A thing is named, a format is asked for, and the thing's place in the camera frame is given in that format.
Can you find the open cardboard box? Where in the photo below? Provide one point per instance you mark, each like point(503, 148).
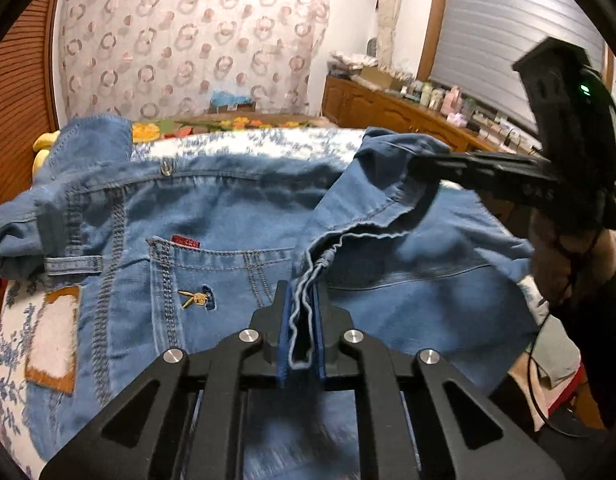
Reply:
point(380, 77)

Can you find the long wooden cabinet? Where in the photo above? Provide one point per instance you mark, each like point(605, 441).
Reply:
point(368, 105)

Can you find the grey striped window blind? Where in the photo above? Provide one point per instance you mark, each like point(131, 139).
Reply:
point(488, 35)

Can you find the yellow plush toy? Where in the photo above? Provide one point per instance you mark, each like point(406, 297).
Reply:
point(41, 142)

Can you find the row of toiletry bottles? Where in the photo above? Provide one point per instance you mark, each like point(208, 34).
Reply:
point(423, 94)

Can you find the pink bottle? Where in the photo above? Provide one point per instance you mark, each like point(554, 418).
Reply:
point(453, 97)

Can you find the blue denim pants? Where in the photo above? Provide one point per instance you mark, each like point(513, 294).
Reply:
point(187, 210)

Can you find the pink tissue box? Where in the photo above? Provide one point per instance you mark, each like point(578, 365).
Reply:
point(457, 119)

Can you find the light blue cloth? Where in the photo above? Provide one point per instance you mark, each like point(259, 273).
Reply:
point(230, 96)

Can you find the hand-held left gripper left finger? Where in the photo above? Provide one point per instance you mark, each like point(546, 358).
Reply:
point(284, 332)

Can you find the folded patterned cloths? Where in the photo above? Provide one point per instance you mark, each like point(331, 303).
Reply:
point(350, 60)

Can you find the beige floral blanket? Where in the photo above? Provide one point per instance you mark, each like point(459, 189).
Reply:
point(197, 125)

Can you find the white blue floral bed sheet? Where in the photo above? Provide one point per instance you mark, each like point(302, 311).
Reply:
point(263, 142)

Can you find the beige tied drape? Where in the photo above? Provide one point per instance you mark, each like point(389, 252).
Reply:
point(393, 10)

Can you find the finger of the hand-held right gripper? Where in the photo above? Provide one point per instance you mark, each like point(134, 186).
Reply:
point(478, 170)

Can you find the person's right hand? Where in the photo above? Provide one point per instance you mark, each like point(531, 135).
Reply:
point(550, 260)

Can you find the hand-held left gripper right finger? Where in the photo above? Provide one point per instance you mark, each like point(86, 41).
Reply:
point(319, 332)

